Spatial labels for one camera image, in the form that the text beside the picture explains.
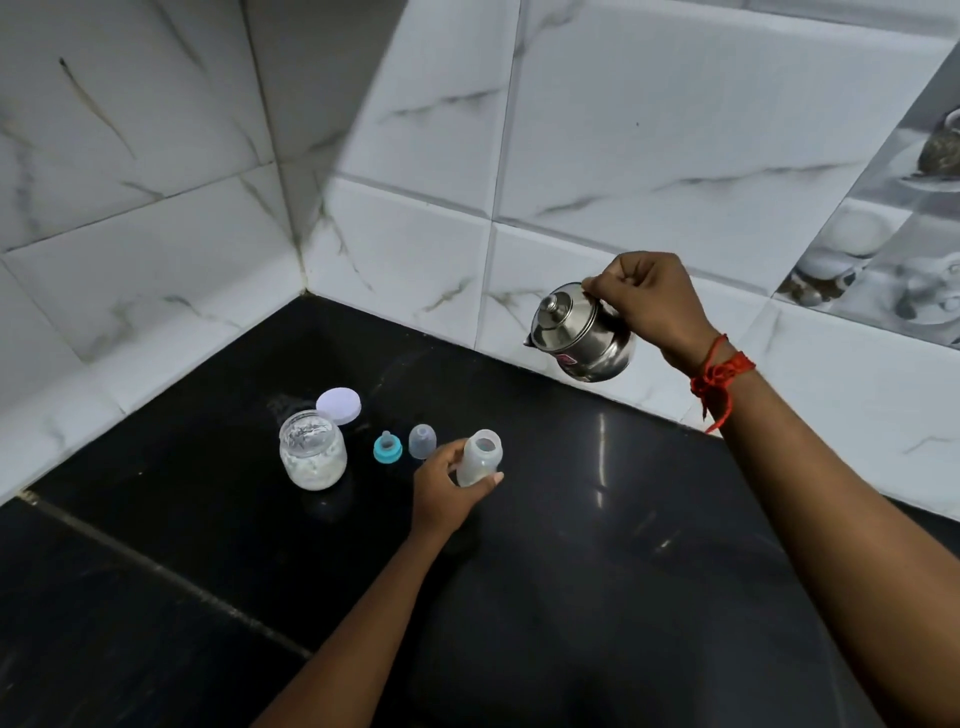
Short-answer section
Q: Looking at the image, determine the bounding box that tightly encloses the person's left hand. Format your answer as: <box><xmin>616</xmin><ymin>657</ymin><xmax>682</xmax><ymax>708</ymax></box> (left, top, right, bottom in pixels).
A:
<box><xmin>409</xmin><ymin>438</ymin><xmax>505</xmax><ymax>543</ymax></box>

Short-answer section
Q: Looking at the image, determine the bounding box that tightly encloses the person's right hand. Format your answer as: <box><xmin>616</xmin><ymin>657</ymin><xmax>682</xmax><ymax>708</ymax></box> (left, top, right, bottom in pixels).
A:
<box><xmin>582</xmin><ymin>251</ymin><xmax>721</xmax><ymax>376</ymax></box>

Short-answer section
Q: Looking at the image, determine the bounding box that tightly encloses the translucent baby bottle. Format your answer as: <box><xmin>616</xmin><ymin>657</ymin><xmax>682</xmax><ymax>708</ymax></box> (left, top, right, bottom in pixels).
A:
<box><xmin>456</xmin><ymin>429</ymin><xmax>504</xmax><ymax>489</ymax></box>

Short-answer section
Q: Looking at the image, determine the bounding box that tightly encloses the steel kettle with lid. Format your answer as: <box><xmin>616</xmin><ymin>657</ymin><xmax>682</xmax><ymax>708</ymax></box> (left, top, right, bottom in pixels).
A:
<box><xmin>523</xmin><ymin>282</ymin><xmax>637</xmax><ymax>384</ymax></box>

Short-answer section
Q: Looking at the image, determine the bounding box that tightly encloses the person's right forearm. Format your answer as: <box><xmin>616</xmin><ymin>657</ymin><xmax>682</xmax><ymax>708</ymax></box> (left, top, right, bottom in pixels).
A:
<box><xmin>684</xmin><ymin>336</ymin><xmax>960</xmax><ymax>728</ymax></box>

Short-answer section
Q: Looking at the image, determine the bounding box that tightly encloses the person's left forearm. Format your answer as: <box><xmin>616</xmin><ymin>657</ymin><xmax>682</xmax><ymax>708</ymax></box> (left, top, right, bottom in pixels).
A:
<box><xmin>251</xmin><ymin>528</ymin><xmax>456</xmax><ymax>728</ymax></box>

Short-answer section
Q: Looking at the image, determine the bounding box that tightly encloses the red thread wristband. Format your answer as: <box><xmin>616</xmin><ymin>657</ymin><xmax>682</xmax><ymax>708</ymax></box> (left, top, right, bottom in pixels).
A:
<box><xmin>689</xmin><ymin>333</ymin><xmax>757</xmax><ymax>435</ymax></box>

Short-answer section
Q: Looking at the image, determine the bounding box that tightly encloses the white jar lid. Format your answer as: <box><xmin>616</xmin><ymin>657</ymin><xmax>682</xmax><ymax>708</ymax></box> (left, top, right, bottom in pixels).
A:
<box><xmin>315</xmin><ymin>387</ymin><xmax>363</xmax><ymax>427</ymax></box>

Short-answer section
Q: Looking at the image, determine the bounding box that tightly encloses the glass jar of white powder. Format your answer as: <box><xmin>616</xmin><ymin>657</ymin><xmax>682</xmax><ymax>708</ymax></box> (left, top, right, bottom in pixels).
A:
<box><xmin>279</xmin><ymin>410</ymin><xmax>349</xmax><ymax>492</ymax></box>

